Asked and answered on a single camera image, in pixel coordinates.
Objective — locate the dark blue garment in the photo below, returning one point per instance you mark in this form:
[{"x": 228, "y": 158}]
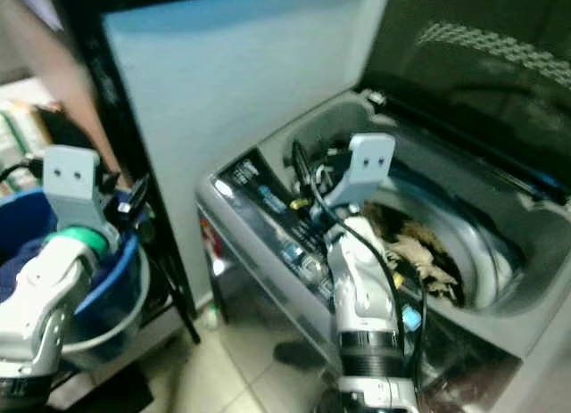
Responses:
[{"x": 18, "y": 235}]

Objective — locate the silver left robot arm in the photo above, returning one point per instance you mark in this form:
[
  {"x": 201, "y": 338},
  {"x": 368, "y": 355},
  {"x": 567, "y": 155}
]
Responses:
[{"x": 36, "y": 297}]

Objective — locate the brown patterned clothes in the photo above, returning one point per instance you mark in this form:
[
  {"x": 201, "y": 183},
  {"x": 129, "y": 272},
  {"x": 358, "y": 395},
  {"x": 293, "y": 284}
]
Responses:
[{"x": 419, "y": 252}]

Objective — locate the grey top-load washing machine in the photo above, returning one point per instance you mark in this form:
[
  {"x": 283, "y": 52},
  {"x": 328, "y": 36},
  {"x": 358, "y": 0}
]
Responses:
[{"x": 250, "y": 270}]

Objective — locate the blue plastic laundry basin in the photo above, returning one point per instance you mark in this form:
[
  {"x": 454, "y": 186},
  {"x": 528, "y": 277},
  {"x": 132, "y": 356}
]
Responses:
[{"x": 116, "y": 297}]

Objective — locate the green-striped white box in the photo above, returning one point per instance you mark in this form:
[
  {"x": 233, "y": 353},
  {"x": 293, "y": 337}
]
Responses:
[{"x": 20, "y": 141}]

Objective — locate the dark glass washer lid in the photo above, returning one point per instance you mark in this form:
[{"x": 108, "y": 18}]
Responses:
[{"x": 473, "y": 65}]

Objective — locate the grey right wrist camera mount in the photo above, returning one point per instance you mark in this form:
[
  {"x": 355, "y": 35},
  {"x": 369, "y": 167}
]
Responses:
[{"x": 366, "y": 163}]

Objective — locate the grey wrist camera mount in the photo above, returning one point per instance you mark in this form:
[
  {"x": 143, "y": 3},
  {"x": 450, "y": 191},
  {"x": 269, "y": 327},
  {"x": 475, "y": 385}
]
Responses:
[
  {"x": 366, "y": 163},
  {"x": 70, "y": 185}
]

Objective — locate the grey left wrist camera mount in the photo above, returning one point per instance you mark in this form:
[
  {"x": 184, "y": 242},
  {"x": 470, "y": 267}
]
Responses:
[{"x": 70, "y": 185}]

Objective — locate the black metal frame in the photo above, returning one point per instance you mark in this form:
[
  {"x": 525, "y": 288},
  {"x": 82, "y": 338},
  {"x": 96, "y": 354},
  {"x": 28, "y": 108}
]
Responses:
[{"x": 103, "y": 83}]

